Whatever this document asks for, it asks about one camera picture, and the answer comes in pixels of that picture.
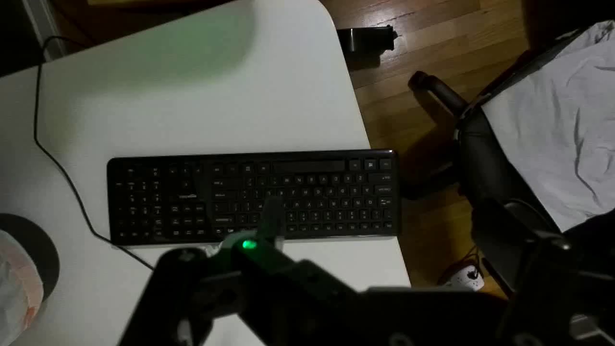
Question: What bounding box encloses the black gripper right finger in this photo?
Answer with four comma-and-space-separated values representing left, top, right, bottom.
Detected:
231, 236, 385, 346

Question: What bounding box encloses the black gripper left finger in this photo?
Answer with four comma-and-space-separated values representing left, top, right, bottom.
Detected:
120, 247, 212, 346

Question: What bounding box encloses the black bucket with plastic liner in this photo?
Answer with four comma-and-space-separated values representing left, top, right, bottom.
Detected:
0, 213, 60, 346

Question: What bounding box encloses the black computer keyboard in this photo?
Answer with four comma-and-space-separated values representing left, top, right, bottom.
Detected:
106, 149, 400, 245

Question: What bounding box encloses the white and orange floor object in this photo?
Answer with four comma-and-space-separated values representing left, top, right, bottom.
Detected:
444, 263, 485, 290

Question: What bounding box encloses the black office chair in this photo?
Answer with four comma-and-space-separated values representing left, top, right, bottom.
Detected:
410, 24, 615, 288

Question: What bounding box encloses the black chair caster wheel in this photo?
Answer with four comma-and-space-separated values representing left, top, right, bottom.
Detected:
337, 24, 398, 69

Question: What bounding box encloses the white cloth on chair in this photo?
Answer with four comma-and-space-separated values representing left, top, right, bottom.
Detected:
483, 19, 615, 232

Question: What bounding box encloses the black keyboard cable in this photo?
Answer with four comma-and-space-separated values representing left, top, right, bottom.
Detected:
31, 34, 158, 270

